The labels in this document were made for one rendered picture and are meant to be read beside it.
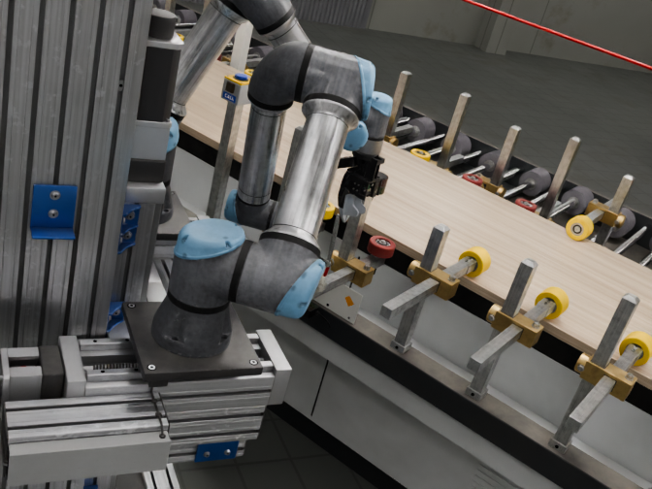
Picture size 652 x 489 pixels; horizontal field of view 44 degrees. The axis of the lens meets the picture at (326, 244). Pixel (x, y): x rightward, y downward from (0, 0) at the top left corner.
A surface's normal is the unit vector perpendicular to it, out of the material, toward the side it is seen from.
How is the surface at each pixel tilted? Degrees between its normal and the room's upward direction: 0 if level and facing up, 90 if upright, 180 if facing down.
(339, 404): 90
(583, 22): 90
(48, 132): 90
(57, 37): 90
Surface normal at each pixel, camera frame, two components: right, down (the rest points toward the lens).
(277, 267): 0.04, -0.37
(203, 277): -0.14, 0.44
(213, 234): 0.11, -0.89
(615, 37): 0.37, 0.51
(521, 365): -0.59, 0.24
